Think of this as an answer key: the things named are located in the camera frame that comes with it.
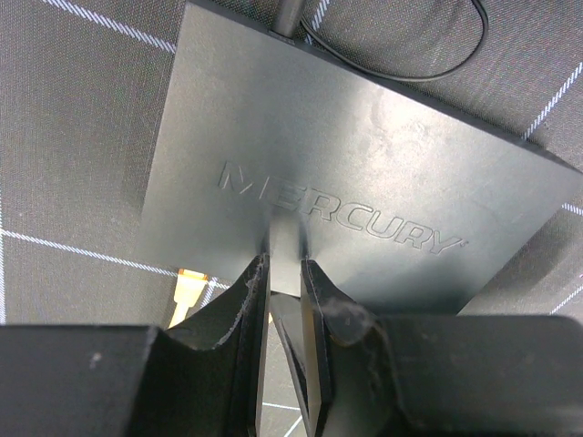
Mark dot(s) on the black network switch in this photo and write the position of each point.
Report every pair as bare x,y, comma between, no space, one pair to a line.
266,146

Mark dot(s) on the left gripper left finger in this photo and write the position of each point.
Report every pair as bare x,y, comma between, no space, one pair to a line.
213,362

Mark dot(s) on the black grid mat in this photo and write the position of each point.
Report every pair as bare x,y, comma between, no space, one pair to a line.
82,89

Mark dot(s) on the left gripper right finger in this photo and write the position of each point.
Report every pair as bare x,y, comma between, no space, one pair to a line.
339,359

